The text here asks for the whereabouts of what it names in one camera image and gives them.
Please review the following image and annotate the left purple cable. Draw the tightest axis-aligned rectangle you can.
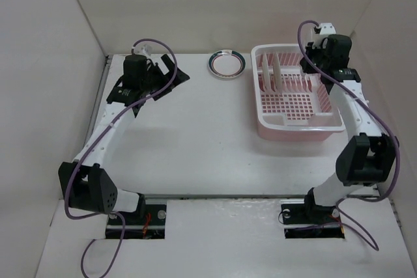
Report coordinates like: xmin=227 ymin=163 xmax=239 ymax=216
xmin=63 ymin=39 xmax=179 ymax=278

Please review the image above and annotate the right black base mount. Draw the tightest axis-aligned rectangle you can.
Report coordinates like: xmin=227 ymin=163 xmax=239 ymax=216
xmin=279 ymin=199 xmax=345 ymax=239

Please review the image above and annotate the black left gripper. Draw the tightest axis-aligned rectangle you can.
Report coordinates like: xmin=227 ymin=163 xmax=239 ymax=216
xmin=140 ymin=55 xmax=188 ymax=100

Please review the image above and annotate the orange sunburst plate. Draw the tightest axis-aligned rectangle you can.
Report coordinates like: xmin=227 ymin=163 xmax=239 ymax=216
xmin=262 ymin=53 xmax=271 ymax=92

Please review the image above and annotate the green red rimmed plate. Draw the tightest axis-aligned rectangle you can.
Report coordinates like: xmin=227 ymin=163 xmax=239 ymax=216
xmin=208 ymin=49 xmax=246 ymax=79

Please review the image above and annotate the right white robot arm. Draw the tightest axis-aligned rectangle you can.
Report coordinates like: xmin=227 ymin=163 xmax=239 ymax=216
xmin=297 ymin=20 xmax=401 ymax=224

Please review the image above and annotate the white plate flower outline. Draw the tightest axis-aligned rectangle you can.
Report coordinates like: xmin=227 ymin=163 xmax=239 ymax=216
xmin=272 ymin=52 xmax=283 ymax=94

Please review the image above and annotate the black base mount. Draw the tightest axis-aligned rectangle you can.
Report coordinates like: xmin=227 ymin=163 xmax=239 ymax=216
xmin=121 ymin=199 xmax=167 ymax=240
xmin=279 ymin=199 xmax=345 ymax=239

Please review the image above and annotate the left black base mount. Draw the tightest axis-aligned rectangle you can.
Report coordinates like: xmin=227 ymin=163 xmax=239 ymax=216
xmin=121 ymin=199 xmax=167 ymax=240

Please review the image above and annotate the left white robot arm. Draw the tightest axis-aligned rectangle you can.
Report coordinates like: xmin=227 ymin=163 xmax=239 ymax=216
xmin=58 ymin=48 xmax=190 ymax=224

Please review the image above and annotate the pink plastic dish rack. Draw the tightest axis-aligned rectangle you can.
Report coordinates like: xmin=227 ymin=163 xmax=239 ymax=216
xmin=250 ymin=44 xmax=345 ymax=142

